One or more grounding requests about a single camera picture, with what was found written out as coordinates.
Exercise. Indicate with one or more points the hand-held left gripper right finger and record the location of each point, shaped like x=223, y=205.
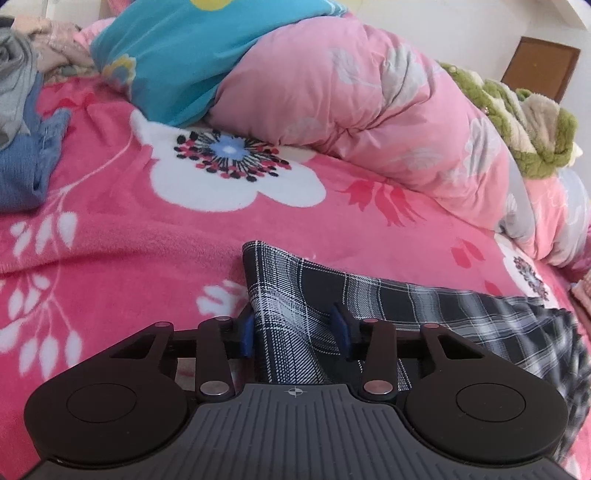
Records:
x=340, y=332

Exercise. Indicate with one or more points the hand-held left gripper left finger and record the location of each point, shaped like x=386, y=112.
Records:
x=247, y=339

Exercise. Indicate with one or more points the black white plaid shirt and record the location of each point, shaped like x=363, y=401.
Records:
x=286, y=295

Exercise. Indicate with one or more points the pink floral fleece blanket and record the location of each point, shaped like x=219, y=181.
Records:
x=138, y=240

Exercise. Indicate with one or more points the pink grey floral duvet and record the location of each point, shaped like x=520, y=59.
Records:
x=346, y=101

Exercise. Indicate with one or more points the pink checked folded cloth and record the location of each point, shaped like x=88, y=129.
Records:
x=584, y=290

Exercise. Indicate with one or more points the green cream fleece garment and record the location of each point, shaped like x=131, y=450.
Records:
x=521, y=134

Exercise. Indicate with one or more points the blue jeans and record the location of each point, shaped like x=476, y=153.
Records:
x=23, y=175

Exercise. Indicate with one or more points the brown wooden door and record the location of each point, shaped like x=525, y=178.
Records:
x=540, y=69

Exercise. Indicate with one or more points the beige pink crumpled garment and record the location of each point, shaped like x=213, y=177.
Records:
x=51, y=46

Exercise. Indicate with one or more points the white padded headboard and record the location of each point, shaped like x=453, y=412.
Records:
x=69, y=9

